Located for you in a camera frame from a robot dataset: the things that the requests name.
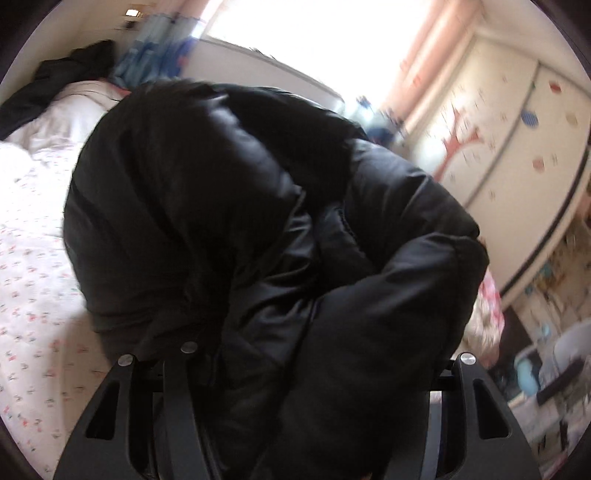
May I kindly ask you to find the pink patterned cloth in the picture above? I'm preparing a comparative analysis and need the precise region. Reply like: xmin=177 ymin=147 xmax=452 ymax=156
xmin=464 ymin=272 xmax=506 ymax=365

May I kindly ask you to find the dark clothing heap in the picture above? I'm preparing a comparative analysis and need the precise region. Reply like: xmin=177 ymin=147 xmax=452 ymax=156
xmin=0 ymin=39 xmax=116 ymax=141

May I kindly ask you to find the window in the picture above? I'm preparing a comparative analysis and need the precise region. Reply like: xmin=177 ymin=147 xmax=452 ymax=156
xmin=191 ymin=0 xmax=444 ymax=107

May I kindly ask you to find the blue patterned curtain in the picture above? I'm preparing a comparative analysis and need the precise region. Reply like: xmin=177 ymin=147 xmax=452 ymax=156
xmin=111 ymin=11 xmax=197 ymax=88

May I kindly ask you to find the white pillow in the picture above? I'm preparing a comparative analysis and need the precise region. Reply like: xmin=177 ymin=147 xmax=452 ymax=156
xmin=4 ymin=80 xmax=125 ymax=155

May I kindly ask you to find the pink curtain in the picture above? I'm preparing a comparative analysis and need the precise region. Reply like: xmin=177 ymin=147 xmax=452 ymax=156
xmin=379 ymin=0 xmax=485 ymax=139

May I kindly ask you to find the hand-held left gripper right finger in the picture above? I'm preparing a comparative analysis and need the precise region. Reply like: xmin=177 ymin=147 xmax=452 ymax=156
xmin=425 ymin=352 xmax=541 ymax=480

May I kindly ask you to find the white wardrobe with tree decal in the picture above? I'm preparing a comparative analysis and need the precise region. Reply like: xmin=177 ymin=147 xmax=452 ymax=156
xmin=406 ymin=37 xmax=591 ymax=301

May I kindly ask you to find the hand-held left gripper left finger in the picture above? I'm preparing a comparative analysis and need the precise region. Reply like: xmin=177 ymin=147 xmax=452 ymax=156
xmin=53 ymin=342 xmax=225 ymax=480

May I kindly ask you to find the small floral print quilt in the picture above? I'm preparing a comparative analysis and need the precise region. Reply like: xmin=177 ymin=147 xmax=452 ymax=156
xmin=0 ymin=141 xmax=121 ymax=476

